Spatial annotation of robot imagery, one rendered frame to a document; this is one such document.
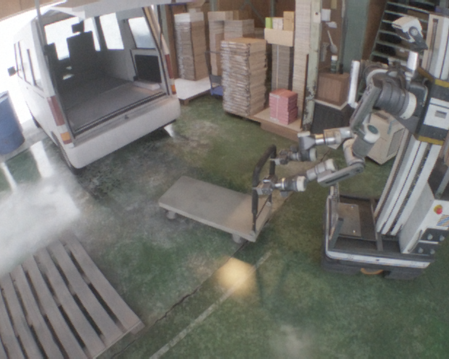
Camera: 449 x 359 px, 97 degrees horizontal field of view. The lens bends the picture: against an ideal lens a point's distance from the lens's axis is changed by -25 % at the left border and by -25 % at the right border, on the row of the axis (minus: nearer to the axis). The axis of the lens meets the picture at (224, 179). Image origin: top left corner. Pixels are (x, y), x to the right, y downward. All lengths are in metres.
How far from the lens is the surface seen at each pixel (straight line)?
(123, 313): 1.77
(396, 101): 1.16
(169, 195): 2.22
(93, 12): 1.55
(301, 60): 3.53
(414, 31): 1.31
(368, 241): 1.87
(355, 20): 3.70
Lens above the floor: 1.63
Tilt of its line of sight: 39 degrees down
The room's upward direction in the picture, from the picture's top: 4 degrees counter-clockwise
